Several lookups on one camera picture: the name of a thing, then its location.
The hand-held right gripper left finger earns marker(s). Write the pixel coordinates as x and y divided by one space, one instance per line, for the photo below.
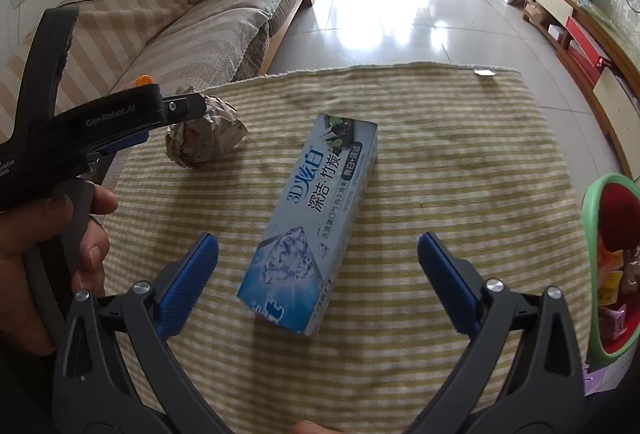
187 279

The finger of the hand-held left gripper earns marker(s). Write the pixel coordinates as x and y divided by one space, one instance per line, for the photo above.
185 108
127 139

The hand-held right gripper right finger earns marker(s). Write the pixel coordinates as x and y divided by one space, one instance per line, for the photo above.
447 279

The paper ball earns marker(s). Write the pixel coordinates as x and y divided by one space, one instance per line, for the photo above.
210 139

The blue toothpaste box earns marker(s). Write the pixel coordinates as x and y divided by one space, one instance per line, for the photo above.
310 214

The green rimmed red bin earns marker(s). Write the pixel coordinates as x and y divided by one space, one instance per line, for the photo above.
591 239

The person's left hand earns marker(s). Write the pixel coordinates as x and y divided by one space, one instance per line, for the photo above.
12 259

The striped beige sofa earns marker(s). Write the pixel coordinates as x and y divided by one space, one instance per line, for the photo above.
200 39

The striped table cloth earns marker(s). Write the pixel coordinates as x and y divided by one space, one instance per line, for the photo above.
450 164

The yellow cardboard box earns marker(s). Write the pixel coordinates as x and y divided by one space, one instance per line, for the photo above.
612 286

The red flat box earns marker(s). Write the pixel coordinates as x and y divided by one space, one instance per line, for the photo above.
582 39

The clear plastic bag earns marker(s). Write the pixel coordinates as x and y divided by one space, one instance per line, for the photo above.
595 10

